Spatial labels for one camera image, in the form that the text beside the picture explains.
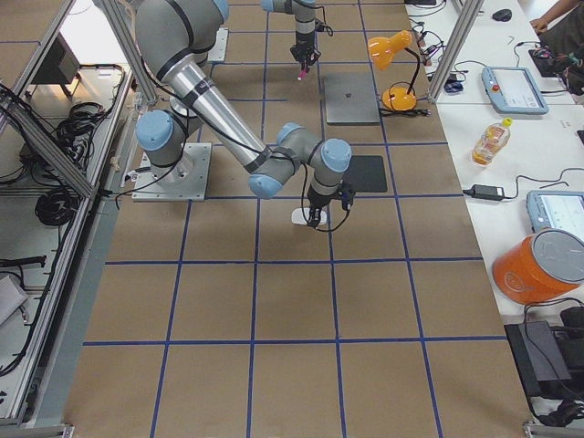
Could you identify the black power adapter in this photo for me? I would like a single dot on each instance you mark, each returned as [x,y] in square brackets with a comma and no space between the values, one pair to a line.
[486,192]

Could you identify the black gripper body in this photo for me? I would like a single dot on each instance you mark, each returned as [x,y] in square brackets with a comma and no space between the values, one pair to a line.
[303,46]
[317,201]

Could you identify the white computer mouse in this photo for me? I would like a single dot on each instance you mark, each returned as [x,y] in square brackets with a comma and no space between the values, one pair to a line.
[301,216]

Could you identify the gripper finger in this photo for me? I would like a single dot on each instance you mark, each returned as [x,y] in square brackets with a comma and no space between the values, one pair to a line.
[313,216]

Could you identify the orange bucket grey lid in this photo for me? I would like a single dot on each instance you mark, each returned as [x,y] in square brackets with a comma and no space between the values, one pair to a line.
[545,265]

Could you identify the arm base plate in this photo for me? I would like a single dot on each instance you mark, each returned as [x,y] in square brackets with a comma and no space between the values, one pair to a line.
[187,181]
[217,53]

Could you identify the pink highlighter pen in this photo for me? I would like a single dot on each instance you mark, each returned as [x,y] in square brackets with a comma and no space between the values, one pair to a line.
[301,75]

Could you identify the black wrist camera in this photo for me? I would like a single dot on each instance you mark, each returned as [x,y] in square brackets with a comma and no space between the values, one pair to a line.
[323,27]
[346,194]

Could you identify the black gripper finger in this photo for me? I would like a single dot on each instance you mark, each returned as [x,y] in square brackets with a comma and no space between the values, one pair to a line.
[304,68]

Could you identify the grey laptop notebook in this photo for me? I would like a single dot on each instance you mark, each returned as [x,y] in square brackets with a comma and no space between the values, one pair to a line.
[350,99]

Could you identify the black mousepad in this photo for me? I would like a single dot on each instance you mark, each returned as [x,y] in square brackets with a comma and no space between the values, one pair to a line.
[366,174]

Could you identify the blue teach pendant tablet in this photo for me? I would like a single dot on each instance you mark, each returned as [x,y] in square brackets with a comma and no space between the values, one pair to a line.
[513,91]

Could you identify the orange juice bottle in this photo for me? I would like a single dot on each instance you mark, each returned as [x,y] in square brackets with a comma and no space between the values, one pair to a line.
[494,138]

